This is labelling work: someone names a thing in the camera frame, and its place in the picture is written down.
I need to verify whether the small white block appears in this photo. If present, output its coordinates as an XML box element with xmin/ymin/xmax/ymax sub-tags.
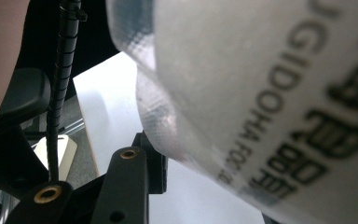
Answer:
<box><xmin>33</xmin><ymin>133</ymin><xmax>78</xmax><ymax>182</ymax></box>

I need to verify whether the wooden table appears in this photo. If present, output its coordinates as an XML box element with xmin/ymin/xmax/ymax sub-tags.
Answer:
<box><xmin>73</xmin><ymin>77</ymin><xmax>101</xmax><ymax>177</ymax></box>

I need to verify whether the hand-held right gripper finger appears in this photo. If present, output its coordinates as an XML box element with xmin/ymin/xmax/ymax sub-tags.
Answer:
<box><xmin>89</xmin><ymin>131</ymin><xmax>170</xmax><ymax>224</ymax></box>

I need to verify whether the red and white spout pouch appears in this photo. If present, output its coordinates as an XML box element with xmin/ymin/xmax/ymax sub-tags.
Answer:
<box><xmin>105</xmin><ymin>0</ymin><xmax>358</xmax><ymax>224</ymax></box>

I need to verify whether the metal floor rail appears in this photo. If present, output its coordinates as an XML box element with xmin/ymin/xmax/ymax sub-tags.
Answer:
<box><xmin>21</xmin><ymin>119</ymin><xmax>86</xmax><ymax>138</ymax></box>

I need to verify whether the left hand-held gripper black cable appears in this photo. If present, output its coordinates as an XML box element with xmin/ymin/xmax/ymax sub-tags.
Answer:
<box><xmin>46</xmin><ymin>0</ymin><xmax>88</xmax><ymax>183</ymax></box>

